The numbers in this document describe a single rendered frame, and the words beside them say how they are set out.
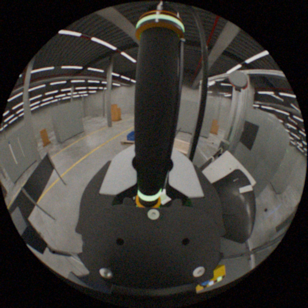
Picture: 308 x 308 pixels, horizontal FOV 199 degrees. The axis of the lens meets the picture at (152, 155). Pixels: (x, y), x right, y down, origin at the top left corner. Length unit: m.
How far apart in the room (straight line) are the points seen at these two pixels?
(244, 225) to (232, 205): 0.05
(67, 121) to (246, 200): 6.57
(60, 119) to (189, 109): 7.64
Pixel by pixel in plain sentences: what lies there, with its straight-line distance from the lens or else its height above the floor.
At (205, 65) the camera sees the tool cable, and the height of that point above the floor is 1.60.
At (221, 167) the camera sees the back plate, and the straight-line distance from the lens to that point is 0.52.
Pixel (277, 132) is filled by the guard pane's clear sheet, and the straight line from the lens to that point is 0.74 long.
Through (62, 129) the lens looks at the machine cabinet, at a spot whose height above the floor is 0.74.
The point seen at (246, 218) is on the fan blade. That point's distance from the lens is 0.19.
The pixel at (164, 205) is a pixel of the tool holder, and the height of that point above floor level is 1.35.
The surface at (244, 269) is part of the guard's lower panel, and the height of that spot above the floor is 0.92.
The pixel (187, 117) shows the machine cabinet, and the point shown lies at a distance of 5.68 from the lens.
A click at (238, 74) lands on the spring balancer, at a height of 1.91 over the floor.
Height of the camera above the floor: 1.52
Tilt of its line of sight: 33 degrees down
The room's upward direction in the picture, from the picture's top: 4 degrees clockwise
